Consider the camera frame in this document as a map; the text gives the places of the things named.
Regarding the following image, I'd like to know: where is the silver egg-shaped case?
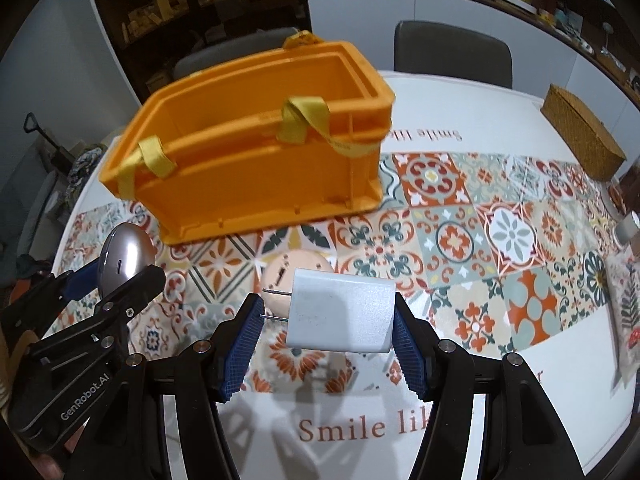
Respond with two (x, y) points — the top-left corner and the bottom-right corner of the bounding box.
(98, 222), (155, 298)

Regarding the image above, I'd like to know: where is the beige cartoon doll head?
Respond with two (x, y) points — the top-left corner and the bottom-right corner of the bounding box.
(259, 249), (333, 318)

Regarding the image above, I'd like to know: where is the white wall charger cube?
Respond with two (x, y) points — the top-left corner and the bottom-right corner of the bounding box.
(262, 269), (396, 353)

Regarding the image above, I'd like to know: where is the person's hand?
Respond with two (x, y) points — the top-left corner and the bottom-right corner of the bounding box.
(29, 454), (64, 480)

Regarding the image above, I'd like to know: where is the patterned fabric bundle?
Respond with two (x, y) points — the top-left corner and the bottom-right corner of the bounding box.
(64, 144), (106, 208)

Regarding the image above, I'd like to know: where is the embroidered cloth cushion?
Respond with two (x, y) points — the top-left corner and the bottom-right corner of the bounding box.
(604, 252), (639, 386)

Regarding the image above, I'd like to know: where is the patterned tile table runner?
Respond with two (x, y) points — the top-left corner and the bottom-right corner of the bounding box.
(130, 153), (616, 360)

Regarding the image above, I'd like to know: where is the white cup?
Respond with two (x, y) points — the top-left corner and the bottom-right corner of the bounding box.
(613, 211), (640, 247)

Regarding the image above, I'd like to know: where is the orange plastic storage crate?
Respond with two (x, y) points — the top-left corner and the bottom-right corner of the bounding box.
(100, 32), (395, 245)

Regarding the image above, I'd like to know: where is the dark chair left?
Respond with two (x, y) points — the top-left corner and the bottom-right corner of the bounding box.
(172, 27), (298, 80)

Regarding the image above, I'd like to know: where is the dark chair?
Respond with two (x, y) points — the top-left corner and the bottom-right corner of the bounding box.
(172, 27), (298, 80)
(394, 21), (513, 89)

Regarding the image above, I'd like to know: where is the dark chair right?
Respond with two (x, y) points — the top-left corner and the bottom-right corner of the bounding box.
(394, 21), (513, 89)

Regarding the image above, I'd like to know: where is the black handled shovel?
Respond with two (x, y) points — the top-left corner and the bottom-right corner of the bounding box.
(23, 112), (75, 176)

